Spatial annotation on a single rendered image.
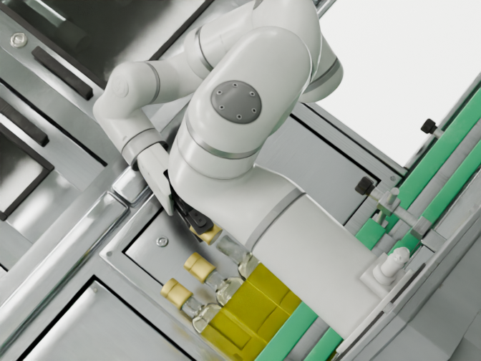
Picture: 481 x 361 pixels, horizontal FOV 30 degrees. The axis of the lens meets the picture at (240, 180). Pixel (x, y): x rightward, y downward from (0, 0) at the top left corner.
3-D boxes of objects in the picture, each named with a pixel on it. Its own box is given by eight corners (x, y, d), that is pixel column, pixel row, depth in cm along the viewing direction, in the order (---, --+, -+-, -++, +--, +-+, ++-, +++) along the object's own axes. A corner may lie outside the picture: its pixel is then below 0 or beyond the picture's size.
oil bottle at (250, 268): (354, 331, 147) (253, 251, 152) (358, 324, 142) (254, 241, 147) (333, 357, 146) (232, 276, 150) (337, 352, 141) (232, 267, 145)
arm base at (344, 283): (446, 242, 101) (343, 152, 104) (405, 291, 91) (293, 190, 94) (371, 321, 110) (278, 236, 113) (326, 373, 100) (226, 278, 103)
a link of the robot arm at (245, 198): (288, 223, 112) (197, 140, 115) (326, 167, 101) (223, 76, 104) (240, 269, 106) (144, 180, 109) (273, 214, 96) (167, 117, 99)
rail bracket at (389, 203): (418, 243, 145) (356, 197, 148) (440, 212, 129) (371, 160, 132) (406, 258, 144) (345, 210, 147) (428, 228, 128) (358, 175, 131)
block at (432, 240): (457, 267, 142) (420, 240, 143) (472, 252, 133) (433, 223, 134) (444, 284, 141) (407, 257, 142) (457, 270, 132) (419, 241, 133)
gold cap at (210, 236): (222, 233, 152) (202, 217, 153) (222, 226, 148) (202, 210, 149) (209, 248, 151) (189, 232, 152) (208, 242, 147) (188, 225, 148)
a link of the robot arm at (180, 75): (208, 74, 140) (116, 116, 152) (255, 71, 150) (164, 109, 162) (192, 23, 140) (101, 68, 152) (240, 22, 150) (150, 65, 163)
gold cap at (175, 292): (194, 296, 148) (174, 279, 149) (193, 291, 144) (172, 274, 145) (180, 313, 147) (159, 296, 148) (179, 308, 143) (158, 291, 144)
